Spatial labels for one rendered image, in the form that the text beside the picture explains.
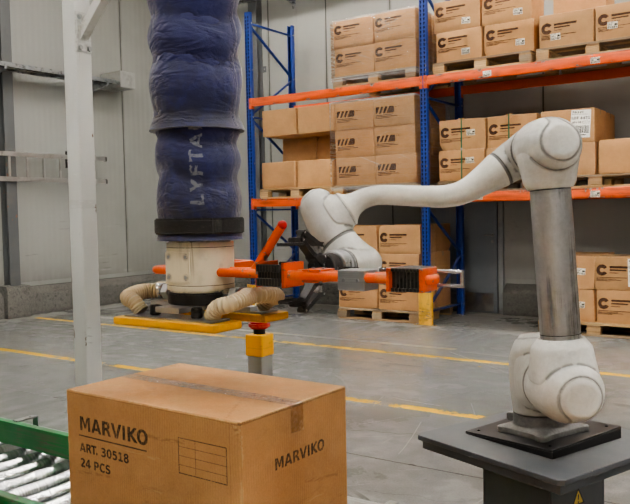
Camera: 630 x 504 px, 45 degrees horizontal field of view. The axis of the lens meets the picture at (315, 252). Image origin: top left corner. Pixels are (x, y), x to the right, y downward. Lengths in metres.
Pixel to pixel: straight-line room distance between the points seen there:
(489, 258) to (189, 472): 8.92
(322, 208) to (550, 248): 0.60
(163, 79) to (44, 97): 10.39
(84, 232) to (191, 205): 3.02
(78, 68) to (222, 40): 3.07
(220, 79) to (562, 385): 1.10
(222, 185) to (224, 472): 0.68
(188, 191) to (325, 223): 0.40
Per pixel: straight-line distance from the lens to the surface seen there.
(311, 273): 1.73
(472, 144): 9.28
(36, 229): 12.02
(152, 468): 1.91
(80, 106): 4.91
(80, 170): 4.86
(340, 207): 2.08
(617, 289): 8.78
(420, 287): 1.58
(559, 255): 1.98
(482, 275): 10.56
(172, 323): 1.86
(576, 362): 1.98
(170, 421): 1.83
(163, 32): 1.94
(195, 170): 1.88
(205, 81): 1.88
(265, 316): 1.92
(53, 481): 2.72
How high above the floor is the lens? 1.39
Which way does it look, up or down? 3 degrees down
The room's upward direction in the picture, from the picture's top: 1 degrees counter-clockwise
